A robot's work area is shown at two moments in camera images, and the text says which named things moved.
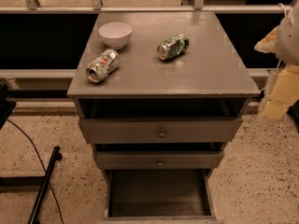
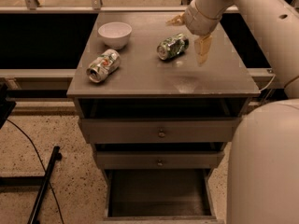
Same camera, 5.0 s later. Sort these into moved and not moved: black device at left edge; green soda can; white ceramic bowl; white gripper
Moved: white gripper
Not moved: black device at left edge; white ceramic bowl; green soda can
